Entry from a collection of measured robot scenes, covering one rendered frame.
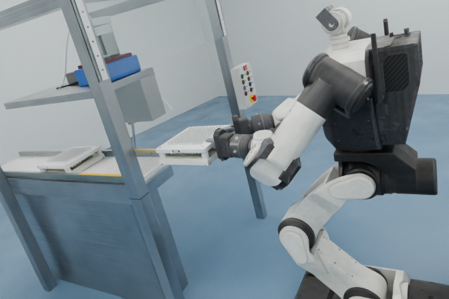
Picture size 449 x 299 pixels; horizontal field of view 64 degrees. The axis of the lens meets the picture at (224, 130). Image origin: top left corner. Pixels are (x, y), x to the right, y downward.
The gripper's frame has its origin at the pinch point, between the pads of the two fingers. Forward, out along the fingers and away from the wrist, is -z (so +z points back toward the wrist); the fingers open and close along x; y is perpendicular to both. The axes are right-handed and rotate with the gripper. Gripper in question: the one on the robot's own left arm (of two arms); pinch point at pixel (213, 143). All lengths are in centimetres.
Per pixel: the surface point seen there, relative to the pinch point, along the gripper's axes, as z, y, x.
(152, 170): -41.1, -1.0, 15.9
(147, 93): -41.0, 9.0, -18.7
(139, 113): -46.9, 5.7, -9.8
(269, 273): -12, 32, 94
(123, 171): -33.5, -19.9, 5.5
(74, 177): -77, -20, 14
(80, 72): -57, -10, -35
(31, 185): -118, -26, 21
